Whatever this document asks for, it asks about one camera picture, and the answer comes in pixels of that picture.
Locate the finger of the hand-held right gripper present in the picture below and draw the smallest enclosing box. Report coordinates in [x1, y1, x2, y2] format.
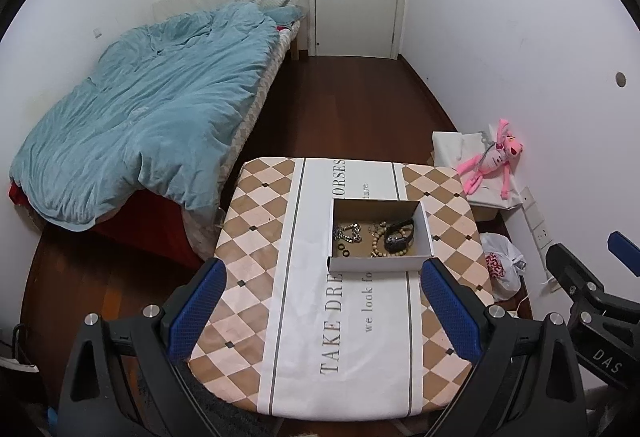
[545, 242, 640, 319]
[607, 231, 640, 277]

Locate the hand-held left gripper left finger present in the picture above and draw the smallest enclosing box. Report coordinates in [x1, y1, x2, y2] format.
[57, 258, 228, 437]

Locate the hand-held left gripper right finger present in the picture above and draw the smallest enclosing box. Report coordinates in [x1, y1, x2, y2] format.
[420, 257, 588, 437]

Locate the black smartwatch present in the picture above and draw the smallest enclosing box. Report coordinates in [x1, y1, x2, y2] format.
[384, 218, 416, 254]

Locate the white cardboard box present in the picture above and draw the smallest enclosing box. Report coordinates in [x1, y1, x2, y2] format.
[327, 198, 435, 273]

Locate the wooden bead bracelet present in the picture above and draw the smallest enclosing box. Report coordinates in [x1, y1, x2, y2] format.
[370, 222, 396, 259]

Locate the thick silver chain bracelet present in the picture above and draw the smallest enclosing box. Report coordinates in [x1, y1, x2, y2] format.
[332, 223, 364, 244]

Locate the white plastic bag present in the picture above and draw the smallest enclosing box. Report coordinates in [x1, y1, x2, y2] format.
[480, 232, 526, 303]

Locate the black fleece clothing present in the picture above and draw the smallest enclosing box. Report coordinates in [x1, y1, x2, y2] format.
[185, 367, 281, 437]

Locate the checked printed tablecloth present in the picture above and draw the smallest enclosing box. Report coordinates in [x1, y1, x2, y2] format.
[187, 157, 488, 418]

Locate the pink plush toy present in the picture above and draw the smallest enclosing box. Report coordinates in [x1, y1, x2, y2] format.
[459, 118, 526, 200]

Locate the blue duvet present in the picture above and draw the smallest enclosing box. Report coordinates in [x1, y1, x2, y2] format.
[9, 1, 281, 233]

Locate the bed with patterned mattress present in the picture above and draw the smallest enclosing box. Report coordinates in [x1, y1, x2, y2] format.
[7, 0, 307, 268]

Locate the white wall socket strip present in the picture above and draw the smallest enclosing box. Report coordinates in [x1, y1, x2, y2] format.
[520, 186, 566, 290]

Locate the black cable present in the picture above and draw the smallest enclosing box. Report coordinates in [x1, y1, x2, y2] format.
[12, 323, 27, 364]

